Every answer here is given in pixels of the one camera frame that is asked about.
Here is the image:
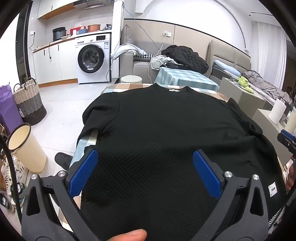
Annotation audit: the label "light blue pillow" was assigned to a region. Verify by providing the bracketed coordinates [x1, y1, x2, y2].
[213, 60, 241, 76]

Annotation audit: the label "grey pillow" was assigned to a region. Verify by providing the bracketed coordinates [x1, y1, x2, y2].
[121, 24, 136, 45]

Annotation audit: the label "black white striped fabric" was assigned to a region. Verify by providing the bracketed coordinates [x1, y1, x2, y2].
[266, 205, 284, 229]

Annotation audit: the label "white paper towel roll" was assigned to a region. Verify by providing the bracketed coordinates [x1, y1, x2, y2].
[269, 98, 287, 124]

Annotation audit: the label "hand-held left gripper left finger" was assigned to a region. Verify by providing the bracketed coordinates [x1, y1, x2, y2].
[22, 149, 104, 241]

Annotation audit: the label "round white stool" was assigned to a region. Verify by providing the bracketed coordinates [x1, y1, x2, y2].
[121, 75, 142, 84]

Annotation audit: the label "black puffy jacket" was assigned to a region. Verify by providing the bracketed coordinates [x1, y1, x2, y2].
[161, 45, 209, 75]

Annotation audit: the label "cream trash bin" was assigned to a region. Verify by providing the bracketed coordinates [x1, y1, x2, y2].
[8, 123, 47, 173]

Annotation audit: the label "person's right hand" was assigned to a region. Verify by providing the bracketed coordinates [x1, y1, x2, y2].
[285, 162, 295, 192]

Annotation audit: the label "white curtain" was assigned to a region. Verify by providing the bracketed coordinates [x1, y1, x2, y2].
[257, 22, 287, 63]

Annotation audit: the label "cream cylinder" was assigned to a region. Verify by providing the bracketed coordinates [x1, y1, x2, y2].
[285, 113, 296, 132]

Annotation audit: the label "white wall cabinet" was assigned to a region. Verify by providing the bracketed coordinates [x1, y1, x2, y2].
[37, 0, 75, 21]

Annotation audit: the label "woven laundry basket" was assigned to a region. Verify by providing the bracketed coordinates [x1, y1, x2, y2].
[13, 77, 47, 126]

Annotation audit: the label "white base cabinets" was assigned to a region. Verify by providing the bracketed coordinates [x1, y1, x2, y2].
[32, 43, 79, 87]

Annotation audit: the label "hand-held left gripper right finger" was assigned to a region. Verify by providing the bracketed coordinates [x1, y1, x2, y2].
[192, 149, 270, 241]

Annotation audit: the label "lime green cloth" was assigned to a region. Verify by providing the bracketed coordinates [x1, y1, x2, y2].
[238, 75, 254, 93]

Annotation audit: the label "white sneaker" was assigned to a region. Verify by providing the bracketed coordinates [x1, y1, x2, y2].
[0, 156, 23, 197]

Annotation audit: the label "purple bag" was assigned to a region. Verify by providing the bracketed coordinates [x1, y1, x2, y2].
[0, 85, 24, 136]

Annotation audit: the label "dark glass door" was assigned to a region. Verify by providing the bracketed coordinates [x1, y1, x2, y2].
[17, 5, 33, 80]

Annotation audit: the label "grey sofa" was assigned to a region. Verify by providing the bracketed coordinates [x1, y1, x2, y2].
[119, 50, 211, 84]

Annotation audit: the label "grey cabinet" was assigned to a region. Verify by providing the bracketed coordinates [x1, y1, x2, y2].
[218, 77, 267, 112]
[252, 108, 296, 149]

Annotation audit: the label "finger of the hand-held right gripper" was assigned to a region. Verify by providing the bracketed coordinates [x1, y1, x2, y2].
[277, 129, 296, 154]

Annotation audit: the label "brown blue checked tablecloth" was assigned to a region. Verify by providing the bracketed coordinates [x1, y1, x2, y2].
[46, 82, 234, 234]

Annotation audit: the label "grey clothes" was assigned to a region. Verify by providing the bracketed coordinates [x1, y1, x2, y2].
[150, 55, 176, 70]

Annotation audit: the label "grey duvet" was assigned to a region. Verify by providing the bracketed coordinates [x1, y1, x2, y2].
[242, 70, 293, 105]

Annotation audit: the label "red box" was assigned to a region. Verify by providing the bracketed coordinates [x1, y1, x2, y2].
[70, 27, 87, 36]

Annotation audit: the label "black slipper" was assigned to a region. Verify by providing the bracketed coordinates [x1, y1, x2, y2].
[55, 152, 73, 171]

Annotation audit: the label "houndstooth pillow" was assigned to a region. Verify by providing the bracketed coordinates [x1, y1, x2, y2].
[134, 53, 155, 62]

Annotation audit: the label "black cable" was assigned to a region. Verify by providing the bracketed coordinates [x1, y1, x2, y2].
[0, 133, 20, 214]

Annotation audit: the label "range hood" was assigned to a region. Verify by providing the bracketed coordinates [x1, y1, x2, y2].
[73, 0, 110, 10]

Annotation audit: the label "black knit sweater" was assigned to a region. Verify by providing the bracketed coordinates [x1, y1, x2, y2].
[76, 83, 288, 241]

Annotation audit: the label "light grey blanket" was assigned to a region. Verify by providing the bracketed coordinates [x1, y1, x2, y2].
[110, 44, 145, 60]

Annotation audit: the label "person's left hand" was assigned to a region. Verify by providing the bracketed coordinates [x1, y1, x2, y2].
[107, 229, 148, 241]

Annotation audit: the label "white washing machine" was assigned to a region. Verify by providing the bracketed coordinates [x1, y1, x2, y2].
[74, 33, 112, 84]

